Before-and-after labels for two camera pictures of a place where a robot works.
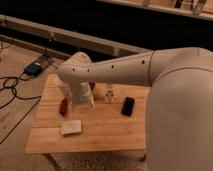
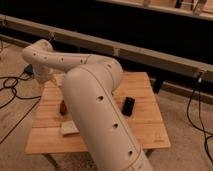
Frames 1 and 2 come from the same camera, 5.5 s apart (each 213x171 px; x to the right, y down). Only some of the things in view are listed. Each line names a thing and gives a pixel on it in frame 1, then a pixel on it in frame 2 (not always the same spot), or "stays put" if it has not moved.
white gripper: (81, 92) → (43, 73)
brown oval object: (63, 107) stays put
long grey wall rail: (71, 37) stays put
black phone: (128, 106) stays put
